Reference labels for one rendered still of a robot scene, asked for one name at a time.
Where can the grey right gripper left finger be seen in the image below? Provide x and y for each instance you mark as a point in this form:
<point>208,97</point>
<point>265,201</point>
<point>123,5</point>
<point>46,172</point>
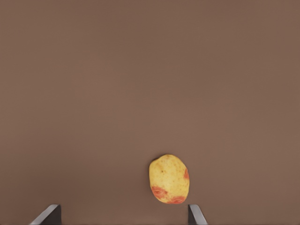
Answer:
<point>51,216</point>

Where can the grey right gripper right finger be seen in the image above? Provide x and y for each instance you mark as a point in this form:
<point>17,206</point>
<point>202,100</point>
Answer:
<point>196,216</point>

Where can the yellow potato with red patches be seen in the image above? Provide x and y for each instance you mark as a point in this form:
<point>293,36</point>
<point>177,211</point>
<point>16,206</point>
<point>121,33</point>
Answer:
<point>168,178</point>

